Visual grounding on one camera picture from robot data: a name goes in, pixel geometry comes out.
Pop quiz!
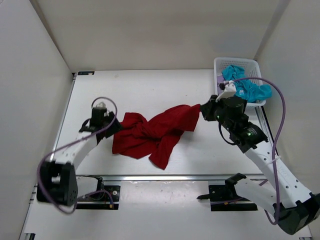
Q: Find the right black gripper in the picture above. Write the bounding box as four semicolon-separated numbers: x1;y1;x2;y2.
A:
200;95;233;132

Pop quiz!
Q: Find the red t shirt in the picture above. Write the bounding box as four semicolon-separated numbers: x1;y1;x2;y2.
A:
112;104;201;170

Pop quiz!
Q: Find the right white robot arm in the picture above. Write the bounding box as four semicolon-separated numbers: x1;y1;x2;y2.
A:
200;95;320;235

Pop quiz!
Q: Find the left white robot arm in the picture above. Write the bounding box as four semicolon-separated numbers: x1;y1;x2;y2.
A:
36;107;122;207

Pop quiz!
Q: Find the lavender cloth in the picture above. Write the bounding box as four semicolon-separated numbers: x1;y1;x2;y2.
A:
216;74;225;93

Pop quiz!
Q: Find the teal t shirt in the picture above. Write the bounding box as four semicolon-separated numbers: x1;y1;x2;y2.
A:
222;65;272;103

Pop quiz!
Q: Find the white plastic basket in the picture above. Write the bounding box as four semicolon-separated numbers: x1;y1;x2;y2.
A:
213;57;267;109

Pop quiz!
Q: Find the black label sticker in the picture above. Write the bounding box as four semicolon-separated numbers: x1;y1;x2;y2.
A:
77;71;95;76

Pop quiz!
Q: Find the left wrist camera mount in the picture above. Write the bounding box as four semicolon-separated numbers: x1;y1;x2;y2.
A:
95;101;109;117

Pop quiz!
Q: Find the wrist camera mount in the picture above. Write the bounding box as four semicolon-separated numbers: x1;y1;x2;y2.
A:
95;101;109;117
215;80;237;103

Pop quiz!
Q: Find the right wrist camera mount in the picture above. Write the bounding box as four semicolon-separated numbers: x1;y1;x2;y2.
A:
215;80;237;103

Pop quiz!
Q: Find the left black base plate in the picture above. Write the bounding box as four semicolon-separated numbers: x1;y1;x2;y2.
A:
76;181;121;211

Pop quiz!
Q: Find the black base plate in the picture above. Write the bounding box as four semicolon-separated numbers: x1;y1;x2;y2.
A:
76;181;121;211
196;184;258;212

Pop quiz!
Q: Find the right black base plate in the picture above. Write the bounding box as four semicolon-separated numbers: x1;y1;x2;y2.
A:
196;184;258;212

